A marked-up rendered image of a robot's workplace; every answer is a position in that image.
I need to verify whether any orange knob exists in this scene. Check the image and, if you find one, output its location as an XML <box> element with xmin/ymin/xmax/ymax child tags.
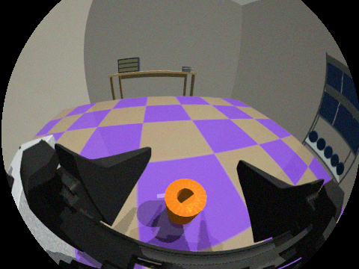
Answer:
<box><xmin>165</xmin><ymin>179</ymin><xmax>206</xmax><ymax>224</ymax></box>

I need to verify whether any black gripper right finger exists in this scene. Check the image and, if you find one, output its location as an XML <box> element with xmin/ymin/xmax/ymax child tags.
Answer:
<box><xmin>236</xmin><ymin>161</ymin><xmax>324</xmax><ymax>243</ymax></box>

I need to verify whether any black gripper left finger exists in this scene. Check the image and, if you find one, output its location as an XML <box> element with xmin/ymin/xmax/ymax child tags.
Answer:
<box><xmin>55</xmin><ymin>143</ymin><xmax>152</xmax><ymax>226</ymax></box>

